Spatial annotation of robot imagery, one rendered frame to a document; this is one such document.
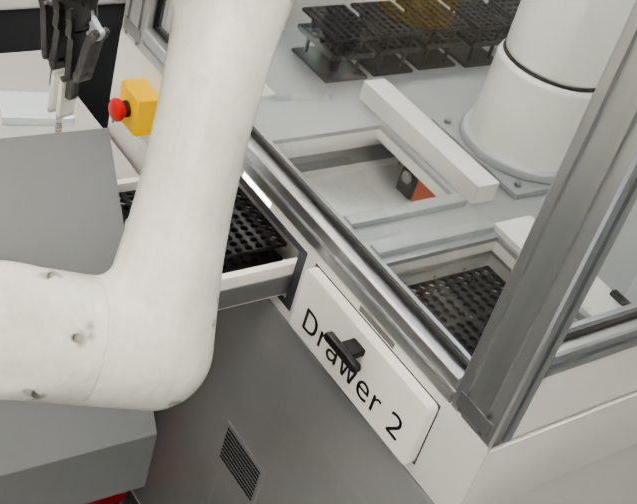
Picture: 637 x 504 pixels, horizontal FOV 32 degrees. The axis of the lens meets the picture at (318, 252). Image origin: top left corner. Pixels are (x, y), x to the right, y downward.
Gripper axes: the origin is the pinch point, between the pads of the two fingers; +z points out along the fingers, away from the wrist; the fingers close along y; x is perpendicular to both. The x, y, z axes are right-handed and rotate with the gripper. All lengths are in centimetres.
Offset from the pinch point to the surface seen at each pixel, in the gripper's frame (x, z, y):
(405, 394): -4, 9, -66
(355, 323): -7, 7, -54
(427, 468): -4, 17, -73
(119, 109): -17.9, 11.5, 5.7
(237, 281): -3.7, 11.6, -36.1
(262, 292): -8.4, 14.8, -37.7
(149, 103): -21.4, 9.6, 2.6
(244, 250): -7.9, 10.0, -33.0
